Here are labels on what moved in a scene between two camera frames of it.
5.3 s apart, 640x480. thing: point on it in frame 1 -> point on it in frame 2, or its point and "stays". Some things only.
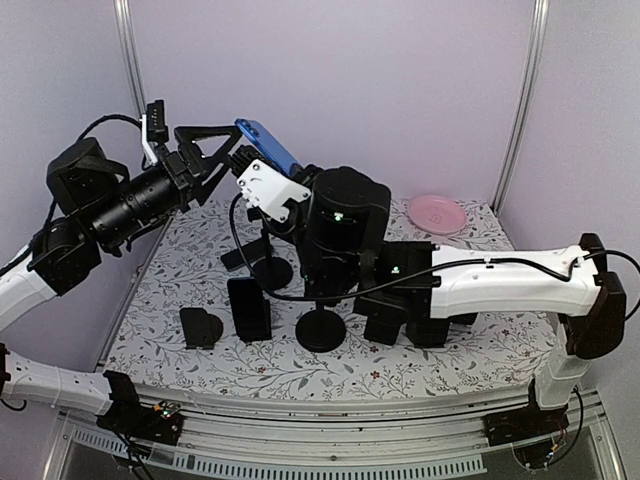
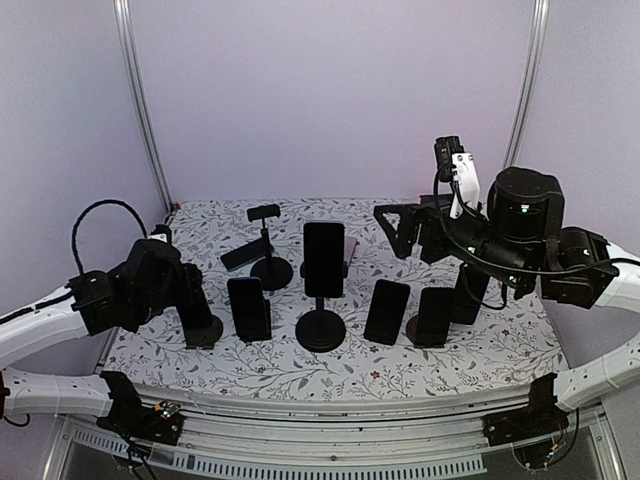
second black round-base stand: [270, 273] stays
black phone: [251, 309] stays
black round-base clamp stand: [321, 330] stays
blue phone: [255, 132] -> [194, 308]
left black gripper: [187, 175] -> [189, 279]
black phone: [252, 252] stays
